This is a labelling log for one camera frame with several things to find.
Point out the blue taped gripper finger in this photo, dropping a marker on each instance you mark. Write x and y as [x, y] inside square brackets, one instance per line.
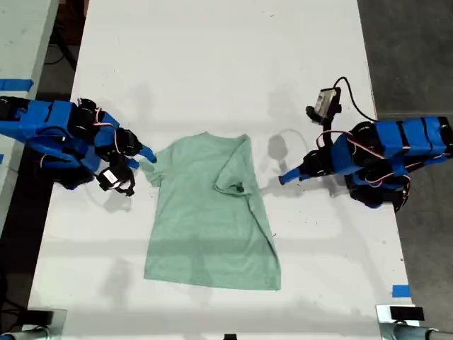
[292, 180]
[292, 174]
[148, 153]
[132, 163]

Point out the pale green T-shirt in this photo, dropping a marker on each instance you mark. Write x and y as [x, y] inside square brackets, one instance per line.
[205, 212]

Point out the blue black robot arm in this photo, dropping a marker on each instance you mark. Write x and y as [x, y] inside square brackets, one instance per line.
[42, 117]
[407, 138]

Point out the long blue tape strip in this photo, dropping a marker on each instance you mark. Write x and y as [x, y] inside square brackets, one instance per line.
[16, 85]

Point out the short blue tape strip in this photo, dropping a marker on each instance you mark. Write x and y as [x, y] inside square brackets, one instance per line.
[401, 291]

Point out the tiny black block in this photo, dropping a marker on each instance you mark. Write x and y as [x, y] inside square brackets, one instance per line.
[230, 336]

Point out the small black box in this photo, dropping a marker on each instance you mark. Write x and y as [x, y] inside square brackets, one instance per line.
[407, 313]
[39, 317]

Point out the grey metal pipe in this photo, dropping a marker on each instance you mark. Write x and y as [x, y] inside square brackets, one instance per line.
[407, 333]
[24, 333]

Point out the black camera box with label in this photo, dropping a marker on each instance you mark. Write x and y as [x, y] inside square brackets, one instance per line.
[325, 101]
[109, 178]

